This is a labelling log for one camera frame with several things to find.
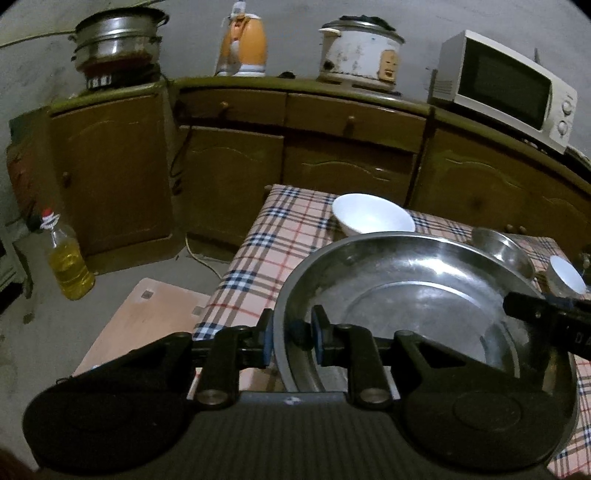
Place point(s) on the deep steel bowl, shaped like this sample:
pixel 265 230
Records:
pixel 501 249

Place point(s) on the narrow wooden cabinet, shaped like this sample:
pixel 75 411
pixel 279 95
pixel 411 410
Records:
pixel 111 170

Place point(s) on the small black object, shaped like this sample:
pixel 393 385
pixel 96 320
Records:
pixel 285 74

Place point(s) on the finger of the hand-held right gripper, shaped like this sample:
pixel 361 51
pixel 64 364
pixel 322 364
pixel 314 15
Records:
pixel 575 304
pixel 531 309

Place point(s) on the orange electric kettle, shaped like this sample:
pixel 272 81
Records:
pixel 244 46

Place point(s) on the wide white bowl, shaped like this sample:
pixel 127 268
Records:
pixel 374 214

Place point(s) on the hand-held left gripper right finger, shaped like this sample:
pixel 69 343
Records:
pixel 317 337

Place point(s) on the cooking oil bottle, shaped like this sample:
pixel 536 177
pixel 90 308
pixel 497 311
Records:
pixel 69 263

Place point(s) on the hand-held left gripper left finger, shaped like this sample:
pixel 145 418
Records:
pixel 267 341

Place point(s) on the pink flat board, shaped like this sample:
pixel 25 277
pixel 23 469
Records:
pixel 143 318

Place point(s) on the wooden two-door cabinet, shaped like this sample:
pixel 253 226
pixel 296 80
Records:
pixel 498 184

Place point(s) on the plaid tablecloth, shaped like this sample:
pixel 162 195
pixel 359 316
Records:
pixel 258 272

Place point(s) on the white rice cooker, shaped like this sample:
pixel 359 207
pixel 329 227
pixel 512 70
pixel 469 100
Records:
pixel 360 53

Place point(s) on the white microwave oven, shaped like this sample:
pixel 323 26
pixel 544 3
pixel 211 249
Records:
pixel 503 87

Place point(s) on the black induction cooker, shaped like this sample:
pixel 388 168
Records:
pixel 120 78

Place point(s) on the small deep white bowl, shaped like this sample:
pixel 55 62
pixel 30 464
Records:
pixel 565 274

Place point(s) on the large steel basin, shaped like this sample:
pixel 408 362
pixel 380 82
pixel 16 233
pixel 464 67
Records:
pixel 415 267

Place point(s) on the wooden cabinet with drawers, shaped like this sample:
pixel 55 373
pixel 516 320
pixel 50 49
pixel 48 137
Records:
pixel 300 138

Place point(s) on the steel steamer pot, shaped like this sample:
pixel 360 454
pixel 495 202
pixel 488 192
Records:
pixel 117 37

